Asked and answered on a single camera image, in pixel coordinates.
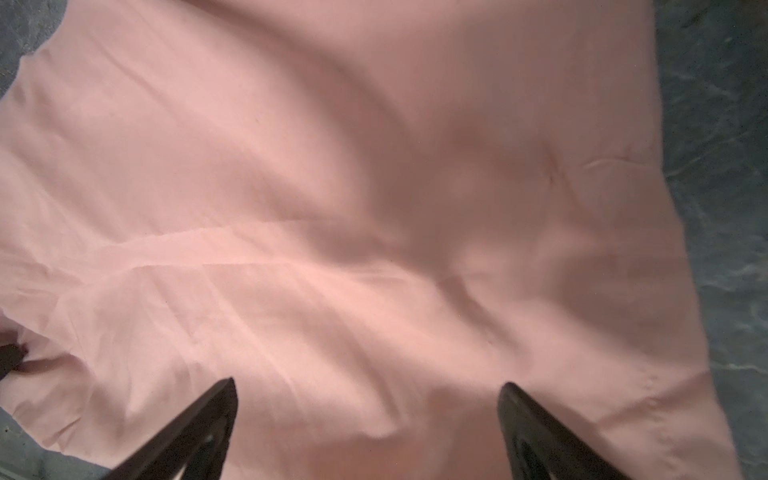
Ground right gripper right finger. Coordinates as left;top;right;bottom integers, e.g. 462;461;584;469
497;382;628;480

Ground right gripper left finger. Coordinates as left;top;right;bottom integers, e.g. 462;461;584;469
104;378;238;480

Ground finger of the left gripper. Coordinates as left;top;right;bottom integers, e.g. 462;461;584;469
0;343;27;380

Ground pink shorts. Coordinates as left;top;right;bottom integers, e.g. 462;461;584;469
1;1;741;479

